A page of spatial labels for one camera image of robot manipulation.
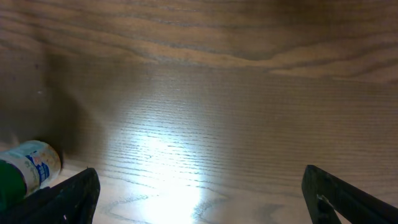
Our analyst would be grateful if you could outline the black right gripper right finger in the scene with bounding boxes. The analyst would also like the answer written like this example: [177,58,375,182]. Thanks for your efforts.
[302,165,397,223]

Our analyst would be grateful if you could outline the green lidded white canister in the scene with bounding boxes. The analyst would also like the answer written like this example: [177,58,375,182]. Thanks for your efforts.
[1,140,62,211]

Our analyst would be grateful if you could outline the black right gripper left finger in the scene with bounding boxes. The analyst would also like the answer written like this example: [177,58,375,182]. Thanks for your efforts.
[1,168,100,224]

